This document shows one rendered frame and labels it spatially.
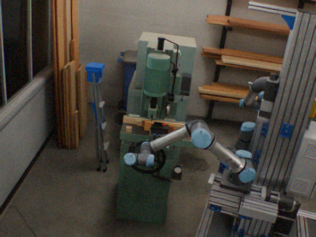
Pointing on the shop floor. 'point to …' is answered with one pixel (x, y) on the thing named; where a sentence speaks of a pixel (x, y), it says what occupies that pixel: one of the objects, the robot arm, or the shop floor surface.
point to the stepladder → (92, 69)
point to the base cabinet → (143, 192)
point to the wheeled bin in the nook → (128, 58)
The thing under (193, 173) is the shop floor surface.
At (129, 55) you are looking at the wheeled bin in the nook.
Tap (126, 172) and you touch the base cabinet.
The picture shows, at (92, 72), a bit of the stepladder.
